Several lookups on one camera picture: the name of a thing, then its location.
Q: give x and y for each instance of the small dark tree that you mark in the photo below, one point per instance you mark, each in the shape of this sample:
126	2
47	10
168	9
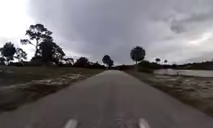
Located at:
107	60

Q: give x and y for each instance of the low dark bushes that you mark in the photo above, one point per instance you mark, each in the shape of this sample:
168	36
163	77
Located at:
82	62

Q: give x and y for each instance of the grey asphalt road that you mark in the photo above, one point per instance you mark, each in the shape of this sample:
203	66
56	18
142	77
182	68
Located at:
107	96

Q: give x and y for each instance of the round-crowned palm tree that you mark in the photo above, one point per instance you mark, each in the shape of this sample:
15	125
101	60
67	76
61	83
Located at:
137	54

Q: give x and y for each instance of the dark bush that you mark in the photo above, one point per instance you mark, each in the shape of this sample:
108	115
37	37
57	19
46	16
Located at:
145	65

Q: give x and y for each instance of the tall pine tree cluster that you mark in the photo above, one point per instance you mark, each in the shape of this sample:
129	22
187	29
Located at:
47	50

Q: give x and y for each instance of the robot's own part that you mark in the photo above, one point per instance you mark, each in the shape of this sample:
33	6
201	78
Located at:
143	123
71	124

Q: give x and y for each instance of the grass verge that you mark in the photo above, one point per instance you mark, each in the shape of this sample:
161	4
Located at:
187	88
34	83

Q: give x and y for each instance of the pale water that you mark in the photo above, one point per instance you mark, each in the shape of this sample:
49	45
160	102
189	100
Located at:
190	72

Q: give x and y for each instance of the distant tree line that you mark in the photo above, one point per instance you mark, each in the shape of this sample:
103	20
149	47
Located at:
200	65

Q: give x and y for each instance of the dark spreading tree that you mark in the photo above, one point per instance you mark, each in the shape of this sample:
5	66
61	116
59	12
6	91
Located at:
8	51

